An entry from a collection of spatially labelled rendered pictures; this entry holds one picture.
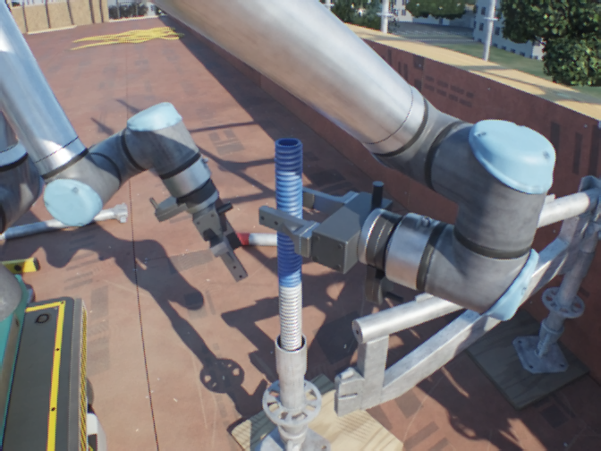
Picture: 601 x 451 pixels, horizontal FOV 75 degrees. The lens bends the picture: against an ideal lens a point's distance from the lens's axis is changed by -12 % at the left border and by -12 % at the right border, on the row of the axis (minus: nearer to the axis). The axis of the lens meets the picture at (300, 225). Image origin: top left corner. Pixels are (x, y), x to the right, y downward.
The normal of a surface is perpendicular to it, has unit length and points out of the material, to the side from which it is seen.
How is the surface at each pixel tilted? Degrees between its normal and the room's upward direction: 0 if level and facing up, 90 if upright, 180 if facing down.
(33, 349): 0
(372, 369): 90
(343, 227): 0
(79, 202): 95
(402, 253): 65
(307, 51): 102
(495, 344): 0
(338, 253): 90
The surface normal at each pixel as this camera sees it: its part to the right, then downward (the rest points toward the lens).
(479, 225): -0.73, 0.35
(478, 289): -0.56, 0.42
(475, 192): -0.87, 0.27
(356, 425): 0.00, -0.85
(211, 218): 0.19, 0.41
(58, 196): -0.03, 0.58
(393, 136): 0.15, 0.83
